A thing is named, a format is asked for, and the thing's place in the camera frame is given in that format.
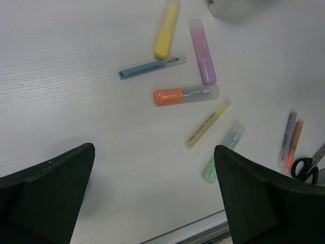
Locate purple slim highlighter pen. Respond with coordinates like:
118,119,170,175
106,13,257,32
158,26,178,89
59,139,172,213
278,110,297,168

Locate yellow slim highlighter pen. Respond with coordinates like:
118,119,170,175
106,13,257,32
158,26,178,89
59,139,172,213
184,98,232,150

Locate orange slim highlighter pen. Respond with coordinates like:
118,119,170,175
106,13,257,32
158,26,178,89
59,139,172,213
284,119,304,175

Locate orange capped grey highlighter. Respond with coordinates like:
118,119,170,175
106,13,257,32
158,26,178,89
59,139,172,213
153,84,220,106

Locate black handled scissors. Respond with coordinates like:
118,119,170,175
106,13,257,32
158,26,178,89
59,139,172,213
290,145,324,185

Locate blue lidded round tub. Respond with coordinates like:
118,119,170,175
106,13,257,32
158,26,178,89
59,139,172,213
81,183,89,206

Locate yellow chunky highlighter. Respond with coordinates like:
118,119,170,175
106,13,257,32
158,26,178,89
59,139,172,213
154,1,180,59

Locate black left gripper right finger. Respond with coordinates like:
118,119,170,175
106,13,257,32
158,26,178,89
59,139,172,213
215,150,324,243

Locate blue slim highlighter pen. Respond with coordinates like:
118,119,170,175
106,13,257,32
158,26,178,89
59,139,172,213
117,56,186,80

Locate white slotted container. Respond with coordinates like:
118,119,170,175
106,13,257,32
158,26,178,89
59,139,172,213
208,0,267,25

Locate aluminium frame rail front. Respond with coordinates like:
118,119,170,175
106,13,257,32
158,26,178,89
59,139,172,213
144,210,231,243

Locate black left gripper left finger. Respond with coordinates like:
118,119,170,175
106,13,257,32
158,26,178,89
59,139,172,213
1,143,95,243

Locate green capped highlighter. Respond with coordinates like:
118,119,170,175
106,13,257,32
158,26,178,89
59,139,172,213
202,120,246,184

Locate pink chunky highlighter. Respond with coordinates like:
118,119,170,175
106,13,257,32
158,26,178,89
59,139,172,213
189,19,217,85

